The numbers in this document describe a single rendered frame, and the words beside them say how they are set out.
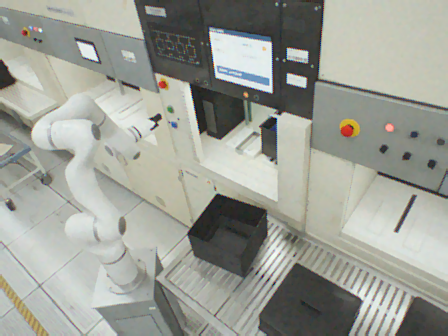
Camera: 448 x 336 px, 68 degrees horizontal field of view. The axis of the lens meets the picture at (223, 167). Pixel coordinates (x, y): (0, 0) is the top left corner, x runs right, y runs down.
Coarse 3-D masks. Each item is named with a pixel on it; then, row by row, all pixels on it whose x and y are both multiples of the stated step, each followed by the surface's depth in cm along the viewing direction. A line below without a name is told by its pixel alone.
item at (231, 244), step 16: (208, 208) 160; (224, 208) 169; (240, 208) 162; (256, 208) 155; (208, 224) 164; (224, 224) 169; (240, 224) 168; (256, 224) 164; (192, 240) 148; (208, 240) 161; (224, 240) 162; (240, 240) 161; (256, 240) 149; (208, 256) 150; (224, 256) 142; (240, 256) 136; (240, 272) 144
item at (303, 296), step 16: (288, 272) 135; (304, 272) 135; (288, 288) 130; (304, 288) 129; (320, 288) 129; (336, 288) 128; (272, 304) 126; (288, 304) 125; (304, 304) 124; (320, 304) 124; (336, 304) 123; (352, 304) 123; (272, 320) 122; (288, 320) 121; (304, 320) 120; (320, 320) 120; (336, 320) 119; (352, 320) 119
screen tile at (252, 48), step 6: (240, 42) 120; (246, 42) 118; (252, 42) 117; (246, 48) 120; (252, 48) 118; (258, 48) 116; (252, 54) 120; (258, 54) 118; (264, 54) 116; (246, 60) 123; (252, 60) 121; (264, 60) 118; (246, 66) 125; (252, 66) 123; (258, 66) 121; (264, 66) 119; (264, 72) 121
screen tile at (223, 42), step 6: (216, 36) 126; (216, 42) 127; (222, 42) 126; (228, 42) 124; (228, 48) 125; (234, 48) 123; (216, 54) 131; (222, 54) 129; (234, 54) 125; (216, 60) 133; (222, 60) 131; (228, 60) 129; (234, 60) 127
